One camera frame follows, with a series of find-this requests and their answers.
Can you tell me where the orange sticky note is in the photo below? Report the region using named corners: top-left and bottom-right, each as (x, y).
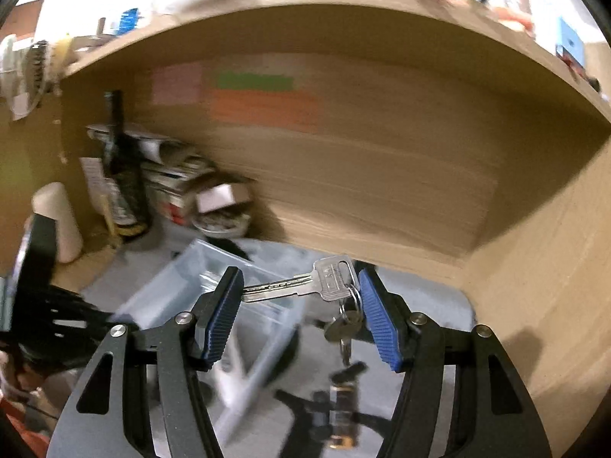
top-left (209, 90), bottom-right (323, 132)

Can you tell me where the grey mat with black letters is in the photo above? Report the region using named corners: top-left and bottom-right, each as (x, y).
top-left (81, 234), bottom-right (478, 458)

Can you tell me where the small cardboard box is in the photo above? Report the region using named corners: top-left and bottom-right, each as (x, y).
top-left (195, 184), bottom-right (254, 215)

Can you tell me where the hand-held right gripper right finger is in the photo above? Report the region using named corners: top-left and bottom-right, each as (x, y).
top-left (357, 268), bottom-right (554, 458)

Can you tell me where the lace ribbon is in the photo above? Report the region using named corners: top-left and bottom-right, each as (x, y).
top-left (26, 40), bottom-right (51, 106)

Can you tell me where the green sticky note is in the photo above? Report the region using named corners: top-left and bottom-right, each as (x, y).
top-left (216, 73), bottom-right (294, 91)

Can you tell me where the black gold metal object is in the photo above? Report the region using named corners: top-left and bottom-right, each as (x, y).
top-left (327, 363), bottom-right (368, 449)

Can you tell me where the bowl of small bits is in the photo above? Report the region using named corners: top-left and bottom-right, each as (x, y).
top-left (191, 210), bottom-right (253, 238)

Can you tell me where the pink sticky note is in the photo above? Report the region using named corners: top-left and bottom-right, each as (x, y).
top-left (152, 63), bottom-right (202, 105)

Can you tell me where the bottle with blue liquid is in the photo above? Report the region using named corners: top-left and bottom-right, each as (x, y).
top-left (117, 7), bottom-right (141, 36)

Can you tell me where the white tag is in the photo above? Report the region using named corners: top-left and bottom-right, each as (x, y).
top-left (10, 90), bottom-right (32, 120)

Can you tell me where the blue box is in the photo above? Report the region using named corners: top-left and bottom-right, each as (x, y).
top-left (556, 16), bottom-right (587, 70)

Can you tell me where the cream cylinder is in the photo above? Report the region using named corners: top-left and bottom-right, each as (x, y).
top-left (32, 181), bottom-right (84, 264)

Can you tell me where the clear plastic container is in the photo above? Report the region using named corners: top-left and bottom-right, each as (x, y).
top-left (110, 239), bottom-right (306, 440)

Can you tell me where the white paper note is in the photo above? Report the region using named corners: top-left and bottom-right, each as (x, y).
top-left (79, 156), bottom-right (108, 201)

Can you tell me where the rolled magazine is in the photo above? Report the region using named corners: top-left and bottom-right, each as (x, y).
top-left (86, 124), bottom-right (182, 163)

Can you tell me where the dark wine bottle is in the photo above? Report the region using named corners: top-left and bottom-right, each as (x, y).
top-left (102, 90), bottom-right (154, 237)

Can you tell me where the silver key bunch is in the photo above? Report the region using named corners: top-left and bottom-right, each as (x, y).
top-left (241, 255), bottom-right (366, 368)

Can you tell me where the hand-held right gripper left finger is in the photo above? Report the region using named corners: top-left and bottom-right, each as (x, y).
top-left (45, 266), bottom-right (245, 458)

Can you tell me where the stack of books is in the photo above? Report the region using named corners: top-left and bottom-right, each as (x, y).
top-left (141, 150), bottom-right (254, 227)

